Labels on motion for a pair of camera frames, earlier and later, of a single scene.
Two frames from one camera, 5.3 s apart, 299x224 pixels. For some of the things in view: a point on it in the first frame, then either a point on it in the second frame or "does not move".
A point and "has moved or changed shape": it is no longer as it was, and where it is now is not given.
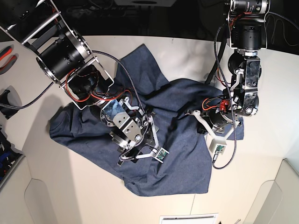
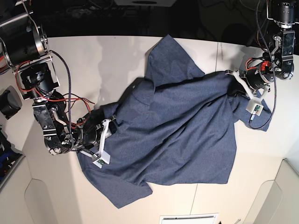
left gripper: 131,138 to 94,122
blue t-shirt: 170,105 has moved or changed shape
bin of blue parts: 10,157 does not move
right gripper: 219,115 to 257,78
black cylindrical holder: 10,96 does not move
